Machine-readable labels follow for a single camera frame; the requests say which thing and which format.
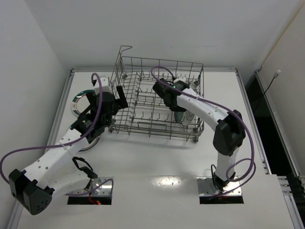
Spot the blue floral green plate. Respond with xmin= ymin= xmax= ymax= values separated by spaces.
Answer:
xmin=174 ymin=111 xmax=184 ymax=123

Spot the white plate teal rim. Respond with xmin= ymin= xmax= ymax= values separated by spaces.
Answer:
xmin=181 ymin=110 xmax=195 ymax=126
xmin=66 ymin=126 xmax=100 ymax=153

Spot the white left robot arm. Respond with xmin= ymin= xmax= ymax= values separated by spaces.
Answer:
xmin=8 ymin=86 xmax=128 ymax=215

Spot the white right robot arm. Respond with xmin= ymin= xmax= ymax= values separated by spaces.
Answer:
xmin=152 ymin=78 xmax=245 ymax=191

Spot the white plate green red rim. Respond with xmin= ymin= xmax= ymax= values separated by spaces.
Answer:
xmin=71 ymin=89 xmax=94 ymax=116

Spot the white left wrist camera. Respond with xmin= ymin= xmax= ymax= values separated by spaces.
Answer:
xmin=93 ymin=75 xmax=112 ymax=94

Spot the grey wire dish rack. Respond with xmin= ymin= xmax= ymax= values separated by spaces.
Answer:
xmin=109 ymin=45 xmax=204 ymax=143

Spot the black cable at left base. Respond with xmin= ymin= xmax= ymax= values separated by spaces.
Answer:
xmin=71 ymin=157 xmax=98 ymax=178

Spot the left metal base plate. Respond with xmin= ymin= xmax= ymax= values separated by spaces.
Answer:
xmin=66 ymin=177 xmax=114 ymax=197

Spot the metal base plate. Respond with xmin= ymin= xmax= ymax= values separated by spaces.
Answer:
xmin=197 ymin=177 xmax=242 ymax=197
xmin=66 ymin=177 xmax=114 ymax=197

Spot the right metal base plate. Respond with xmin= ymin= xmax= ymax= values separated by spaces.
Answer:
xmin=197 ymin=177 xmax=242 ymax=197

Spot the black usb cable on wall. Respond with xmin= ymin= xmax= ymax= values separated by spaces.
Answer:
xmin=263 ymin=69 xmax=282 ymax=96

